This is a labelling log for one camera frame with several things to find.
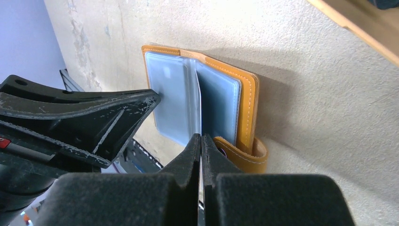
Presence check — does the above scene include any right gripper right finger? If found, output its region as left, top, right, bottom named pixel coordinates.
left=201, top=135, right=355, bottom=226

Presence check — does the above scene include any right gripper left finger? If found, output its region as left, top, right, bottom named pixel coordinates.
left=37, top=134, right=201, bottom=226

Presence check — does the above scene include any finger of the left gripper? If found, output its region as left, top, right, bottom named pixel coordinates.
left=0, top=75, right=160, bottom=120

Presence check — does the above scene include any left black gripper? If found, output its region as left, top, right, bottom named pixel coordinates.
left=0, top=106, right=150, bottom=226

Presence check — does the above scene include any orange oval tray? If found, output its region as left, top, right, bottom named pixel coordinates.
left=309, top=0, right=399, bottom=66

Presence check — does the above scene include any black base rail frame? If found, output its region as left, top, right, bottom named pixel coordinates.
left=59, top=68, right=164, bottom=175

